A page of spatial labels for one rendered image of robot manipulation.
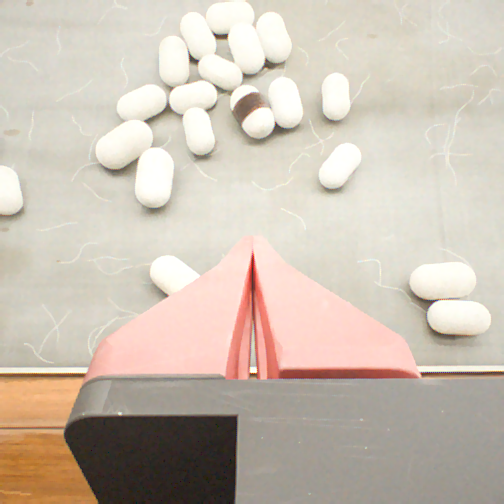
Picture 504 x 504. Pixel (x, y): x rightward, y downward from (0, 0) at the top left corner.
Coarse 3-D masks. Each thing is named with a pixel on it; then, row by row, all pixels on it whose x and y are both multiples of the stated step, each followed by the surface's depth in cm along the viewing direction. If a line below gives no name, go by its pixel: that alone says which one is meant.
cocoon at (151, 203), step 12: (144, 156) 24; (156, 156) 24; (168, 156) 25; (144, 168) 24; (156, 168) 24; (168, 168) 24; (144, 180) 24; (156, 180) 24; (168, 180) 24; (144, 192) 24; (156, 192) 24; (168, 192) 24; (144, 204) 24; (156, 204) 24
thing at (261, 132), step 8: (240, 88) 25; (248, 88) 25; (232, 96) 26; (240, 96) 25; (232, 104) 26; (256, 112) 25; (264, 112) 25; (248, 120) 25; (256, 120) 25; (264, 120) 25; (272, 120) 25; (248, 128) 25; (256, 128) 25; (264, 128) 25; (272, 128) 26; (256, 136) 26; (264, 136) 26
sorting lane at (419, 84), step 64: (0, 0) 30; (64, 0) 30; (128, 0) 30; (192, 0) 30; (256, 0) 30; (320, 0) 30; (384, 0) 30; (448, 0) 30; (0, 64) 28; (64, 64) 28; (128, 64) 28; (192, 64) 28; (320, 64) 28; (384, 64) 28; (448, 64) 28; (0, 128) 27; (64, 128) 27; (320, 128) 27; (384, 128) 27; (448, 128) 27; (64, 192) 26; (128, 192) 26; (192, 192) 26; (256, 192) 26; (320, 192) 26; (384, 192) 26; (448, 192) 26; (0, 256) 25; (64, 256) 25; (128, 256) 25; (192, 256) 25; (320, 256) 25; (384, 256) 25; (448, 256) 25; (0, 320) 24; (64, 320) 24; (128, 320) 24; (384, 320) 24
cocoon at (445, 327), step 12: (444, 300) 23; (432, 312) 22; (444, 312) 22; (456, 312) 22; (468, 312) 22; (480, 312) 22; (432, 324) 23; (444, 324) 22; (456, 324) 22; (468, 324) 22; (480, 324) 22
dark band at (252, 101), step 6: (246, 96) 25; (252, 96) 25; (258, 96) 25; (240, 102) 25; (246, 102) 25; (252, 102) 25; (258, 102) 25; (264, 102) 25; (234, 108) 26; (240, 108) 25; (246, 108) 25; (252, 108) 25; (258, 108) 25; (270, 108) 26; (234, 114) 26; (240, 114) 25; (246, 114) 25; (240, 120) 26
